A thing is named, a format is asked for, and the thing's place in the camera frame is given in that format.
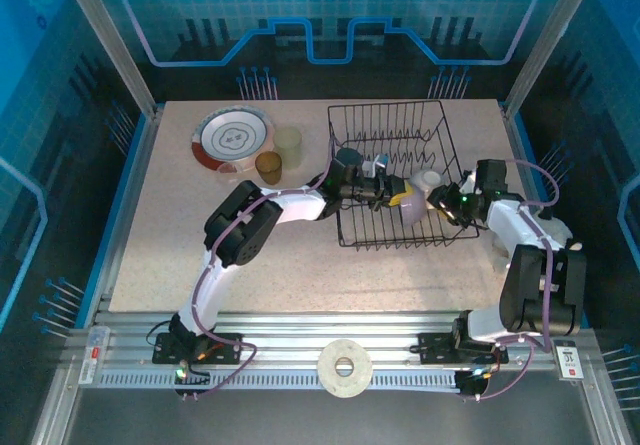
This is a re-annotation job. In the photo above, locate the white bowl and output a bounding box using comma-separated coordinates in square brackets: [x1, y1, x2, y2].
[409, 168, 444, 201]

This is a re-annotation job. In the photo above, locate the clear lilac glass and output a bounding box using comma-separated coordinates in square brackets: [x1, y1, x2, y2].
[399, 184, 429, 226]

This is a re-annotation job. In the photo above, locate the pale green tumbler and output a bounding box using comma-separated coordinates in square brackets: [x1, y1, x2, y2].
[272, 125, 304, 171]

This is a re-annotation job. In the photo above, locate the black wire dish rack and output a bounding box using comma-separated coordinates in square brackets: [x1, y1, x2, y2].
[327, 98, 481, 252]

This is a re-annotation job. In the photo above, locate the amber drinking glass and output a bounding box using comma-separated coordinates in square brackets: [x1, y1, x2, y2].
[254, 150, 284, 186]

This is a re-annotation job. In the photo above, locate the white plate blue-grey rim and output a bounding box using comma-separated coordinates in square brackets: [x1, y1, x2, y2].
[193, 106, 276, 162]

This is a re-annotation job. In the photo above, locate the blue table edge strip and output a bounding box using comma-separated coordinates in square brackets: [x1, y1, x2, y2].
[74, 112, 154, 329]
[512, 109, 589, 329]

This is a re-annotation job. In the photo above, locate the black and white plush toy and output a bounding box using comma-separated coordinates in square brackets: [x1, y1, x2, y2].
[492, 204, 584, 274]

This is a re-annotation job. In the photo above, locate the small black circuit board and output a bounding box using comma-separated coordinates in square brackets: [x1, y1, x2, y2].
[457, 368, 494, 399]
[173, 364, 211, 391]

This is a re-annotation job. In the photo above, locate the white tape roll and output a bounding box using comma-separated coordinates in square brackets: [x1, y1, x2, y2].
[317, 338, 374, 399]

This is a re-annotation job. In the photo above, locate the white label card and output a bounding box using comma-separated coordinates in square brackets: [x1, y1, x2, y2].
[555, 345, 586, 381]

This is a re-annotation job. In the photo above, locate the clear tag with red label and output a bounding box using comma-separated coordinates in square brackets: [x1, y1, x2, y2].
[79, 328, 111, 386]

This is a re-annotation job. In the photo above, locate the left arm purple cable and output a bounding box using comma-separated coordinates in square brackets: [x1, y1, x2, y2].
[174, 137, 336, 404]

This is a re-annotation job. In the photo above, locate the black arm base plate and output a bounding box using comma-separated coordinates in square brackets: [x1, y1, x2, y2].
[417, 332, 461, 365]
[152, 332, 246, 366]

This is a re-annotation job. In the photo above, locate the aluminium frame post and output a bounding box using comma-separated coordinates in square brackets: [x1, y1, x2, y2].
[53, 0, 166, 119]
[502, 0, 605, 116]

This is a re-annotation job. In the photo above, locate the aluminium frame rail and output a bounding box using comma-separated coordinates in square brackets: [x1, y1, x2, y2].
[64, 309, 601, 391]

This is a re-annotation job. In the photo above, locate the slotted grey cable duct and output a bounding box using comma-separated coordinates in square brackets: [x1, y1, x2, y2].
[99, 370, 464, 392]

